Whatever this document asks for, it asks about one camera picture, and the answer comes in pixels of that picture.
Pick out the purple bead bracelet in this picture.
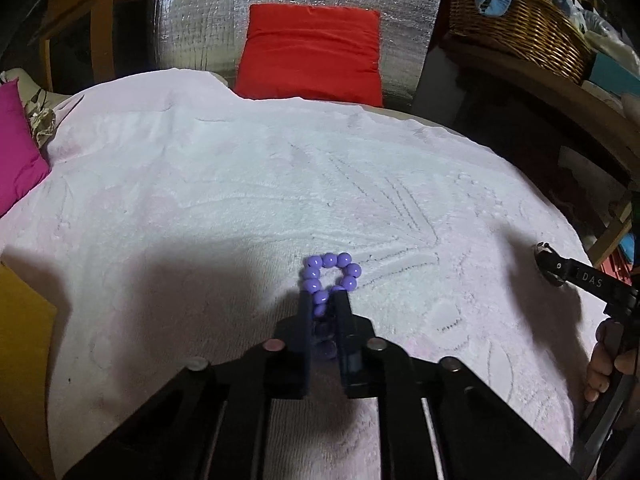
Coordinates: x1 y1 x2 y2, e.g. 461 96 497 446
300 251 362 361

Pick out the right hand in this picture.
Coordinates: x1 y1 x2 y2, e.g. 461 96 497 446
584 320 639 403

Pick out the wooden shelf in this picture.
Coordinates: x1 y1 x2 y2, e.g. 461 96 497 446
442 37 639 264

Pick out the pink white bedspread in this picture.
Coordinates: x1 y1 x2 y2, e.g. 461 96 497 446
1 70 602 474

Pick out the orange box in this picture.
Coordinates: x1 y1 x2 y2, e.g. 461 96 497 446
1 266 56 479

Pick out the wicker basket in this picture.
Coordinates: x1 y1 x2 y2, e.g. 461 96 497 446
449 0 593 84

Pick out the red cushion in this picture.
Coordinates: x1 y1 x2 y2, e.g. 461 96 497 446
234 3 383 107

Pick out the magenta cushion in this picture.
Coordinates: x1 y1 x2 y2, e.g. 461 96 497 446
0 80 50 214

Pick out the beige leather couch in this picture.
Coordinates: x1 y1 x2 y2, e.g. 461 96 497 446
1 68 67 124

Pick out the silver foil insulation mat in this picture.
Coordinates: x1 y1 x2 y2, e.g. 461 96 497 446
152 0 440 112

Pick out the wooden chair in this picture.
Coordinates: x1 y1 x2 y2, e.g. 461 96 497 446
36 0 153 94

